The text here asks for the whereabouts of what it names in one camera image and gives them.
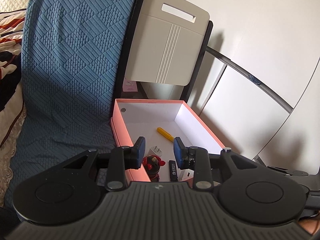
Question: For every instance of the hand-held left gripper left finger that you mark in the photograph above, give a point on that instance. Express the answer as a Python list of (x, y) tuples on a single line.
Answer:
[(140, 152)]

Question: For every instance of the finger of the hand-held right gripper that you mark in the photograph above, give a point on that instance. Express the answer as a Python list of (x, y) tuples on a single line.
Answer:
[(290, 172)]

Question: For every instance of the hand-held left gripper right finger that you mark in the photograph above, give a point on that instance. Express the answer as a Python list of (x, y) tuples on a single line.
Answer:
[(178, 152)]

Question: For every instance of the white charger plug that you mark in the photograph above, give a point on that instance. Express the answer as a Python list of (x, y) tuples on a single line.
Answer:
[(155, 151)]

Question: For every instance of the red and black figurine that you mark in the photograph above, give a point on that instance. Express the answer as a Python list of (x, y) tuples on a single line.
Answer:
[(152, 166)]

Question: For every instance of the black lighter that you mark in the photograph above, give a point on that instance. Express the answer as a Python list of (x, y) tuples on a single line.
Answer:
[(173, 171)]

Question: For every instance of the white power adapter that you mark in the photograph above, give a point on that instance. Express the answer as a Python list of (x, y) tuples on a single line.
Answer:
[(185, 175)]

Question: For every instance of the yellow utility knife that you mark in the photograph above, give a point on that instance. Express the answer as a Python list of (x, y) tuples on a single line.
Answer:
[(163, 133)]

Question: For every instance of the pink cardboard box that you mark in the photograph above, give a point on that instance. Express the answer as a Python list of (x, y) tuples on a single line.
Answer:
[(120, 130)]

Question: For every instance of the pink card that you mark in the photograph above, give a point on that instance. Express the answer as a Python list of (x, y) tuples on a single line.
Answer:
[(130, 86)]

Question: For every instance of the white cabinet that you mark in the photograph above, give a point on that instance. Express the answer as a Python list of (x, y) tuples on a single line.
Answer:
[(250, 117)]

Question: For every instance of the blue textured cover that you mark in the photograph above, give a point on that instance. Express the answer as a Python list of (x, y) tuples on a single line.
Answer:
[(70, 67)]

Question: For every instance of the beige lace cloth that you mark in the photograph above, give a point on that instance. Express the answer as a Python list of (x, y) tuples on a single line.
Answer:
[(10, 150)]

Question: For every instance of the printed blanket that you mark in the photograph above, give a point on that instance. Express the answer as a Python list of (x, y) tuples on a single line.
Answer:
[(10, 42)]

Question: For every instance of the grey metal rail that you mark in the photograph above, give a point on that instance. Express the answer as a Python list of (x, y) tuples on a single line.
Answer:
[(250, 76)]

